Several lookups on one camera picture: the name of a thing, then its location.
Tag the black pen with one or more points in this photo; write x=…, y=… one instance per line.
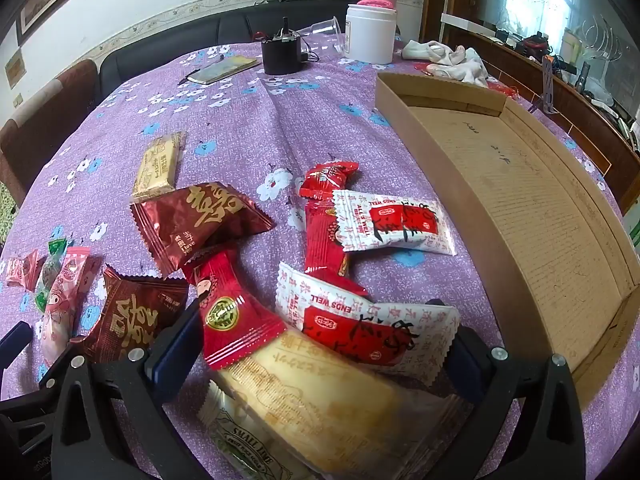
x=189, y=76

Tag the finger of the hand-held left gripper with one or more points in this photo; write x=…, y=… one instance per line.
x=14, y=340

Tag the clear plastic cup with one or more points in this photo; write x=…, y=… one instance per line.
x=325, y=35

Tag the small wall plaque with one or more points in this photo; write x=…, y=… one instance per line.
x=15, y=67

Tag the black pot with tools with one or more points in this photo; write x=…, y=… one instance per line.
x=282, y=55

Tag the brown cardboard box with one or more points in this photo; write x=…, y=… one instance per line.
x=525, y=185

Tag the wooden cabinet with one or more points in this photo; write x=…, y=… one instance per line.
x=550, y=60

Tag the red packet with gold emblem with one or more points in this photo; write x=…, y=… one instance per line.
x=230, y=315

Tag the black leather sofa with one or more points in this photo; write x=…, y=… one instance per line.
x=210, y=30

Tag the white plastic jar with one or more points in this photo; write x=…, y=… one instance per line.
x=370, y=35

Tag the yellow green notebook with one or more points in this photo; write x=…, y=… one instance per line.
x=225, y=70

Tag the metal stand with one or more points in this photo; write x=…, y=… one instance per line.
x=548, y=85

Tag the brown upholstered chair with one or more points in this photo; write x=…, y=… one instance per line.
x=45, y=125

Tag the dark red snack packet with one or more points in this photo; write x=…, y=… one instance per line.
x=132, y=315
x=200, y=220

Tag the red foil wrapper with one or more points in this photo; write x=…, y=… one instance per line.
x=505, y=91

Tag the small yellow cracker packet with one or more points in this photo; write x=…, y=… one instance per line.
x=159, y=165

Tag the small pink candy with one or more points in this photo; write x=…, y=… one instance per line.
x=22, y=270

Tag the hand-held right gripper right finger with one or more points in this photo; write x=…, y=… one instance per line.
x=467, y=365

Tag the white gloves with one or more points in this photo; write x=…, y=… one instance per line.
x=450, y=60

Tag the large yellow cake packet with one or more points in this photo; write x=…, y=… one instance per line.
x=310, y=410

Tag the long red snack bar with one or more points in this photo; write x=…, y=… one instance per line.
x=322, y=240

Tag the purple floral tablecloth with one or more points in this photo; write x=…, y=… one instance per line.
x=280, y=125

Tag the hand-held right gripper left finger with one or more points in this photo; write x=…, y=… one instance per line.
x=167, y=360

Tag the white and red snack packet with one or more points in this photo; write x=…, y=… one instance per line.
x=370, y=325
x=400, y=222

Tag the green candy packet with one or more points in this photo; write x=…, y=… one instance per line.
x=50, y=275

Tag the pink snack packet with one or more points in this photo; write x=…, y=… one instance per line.
x=65, y=300

